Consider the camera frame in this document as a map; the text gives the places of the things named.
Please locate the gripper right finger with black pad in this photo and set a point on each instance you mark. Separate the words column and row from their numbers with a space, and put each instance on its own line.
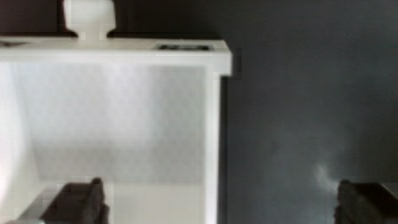
column 367, row 204

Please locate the white front drawer with tag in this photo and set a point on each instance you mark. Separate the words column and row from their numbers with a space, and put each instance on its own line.
column 111, row 116

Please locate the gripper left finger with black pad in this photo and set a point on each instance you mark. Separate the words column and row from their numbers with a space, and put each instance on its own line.
column 79, row 207

